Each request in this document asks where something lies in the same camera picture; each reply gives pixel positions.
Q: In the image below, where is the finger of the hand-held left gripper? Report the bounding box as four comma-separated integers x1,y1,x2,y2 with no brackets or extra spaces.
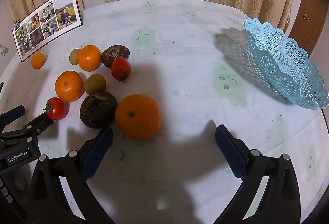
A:
0,106,25,127
23,111,53,137

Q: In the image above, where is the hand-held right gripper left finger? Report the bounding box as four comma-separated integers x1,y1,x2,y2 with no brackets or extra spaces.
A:
27,126,115,224

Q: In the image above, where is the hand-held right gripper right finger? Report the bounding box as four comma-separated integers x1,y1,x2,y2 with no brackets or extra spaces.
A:
215,124,301,224

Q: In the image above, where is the red tomato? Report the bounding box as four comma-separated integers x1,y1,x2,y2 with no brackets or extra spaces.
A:
44,97,68,121
111,57,131,83

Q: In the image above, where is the large dark water chestnut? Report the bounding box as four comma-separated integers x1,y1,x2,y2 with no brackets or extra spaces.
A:
80,91,118,129

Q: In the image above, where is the medium orange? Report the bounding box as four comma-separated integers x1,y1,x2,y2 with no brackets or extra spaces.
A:
55,71,85,103
78,45,102,72

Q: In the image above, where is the large orange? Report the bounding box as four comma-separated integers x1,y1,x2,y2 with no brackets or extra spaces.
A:
115,94,162,140

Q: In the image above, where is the light blue plastic basket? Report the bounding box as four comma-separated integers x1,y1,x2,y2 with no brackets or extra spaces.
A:
244,17,329,110

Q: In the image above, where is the tiny orange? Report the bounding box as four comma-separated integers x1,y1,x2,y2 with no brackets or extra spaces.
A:
31,52,46,69

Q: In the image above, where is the green-brown kiwi centre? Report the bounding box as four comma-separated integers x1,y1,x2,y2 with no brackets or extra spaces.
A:
85,73,107,96

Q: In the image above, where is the green-brown kiwi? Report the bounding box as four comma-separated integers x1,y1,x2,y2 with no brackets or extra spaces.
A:
69,49,82,65
85,73,107,96

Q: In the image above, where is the green-brown kiwi back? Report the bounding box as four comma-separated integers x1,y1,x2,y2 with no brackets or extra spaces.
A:
69,49,82,65

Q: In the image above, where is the photo desk calendar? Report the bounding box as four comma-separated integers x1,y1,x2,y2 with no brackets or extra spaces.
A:
13,0,83,62

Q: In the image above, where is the small dark water chestnut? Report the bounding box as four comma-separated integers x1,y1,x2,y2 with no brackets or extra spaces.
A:
101,45,130,68

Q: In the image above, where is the white printed tablecloth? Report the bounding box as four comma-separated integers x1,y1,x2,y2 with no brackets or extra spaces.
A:
0,0,329,224

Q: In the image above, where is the brown wooden door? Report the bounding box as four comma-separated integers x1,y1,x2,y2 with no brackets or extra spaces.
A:
288,0,327,57

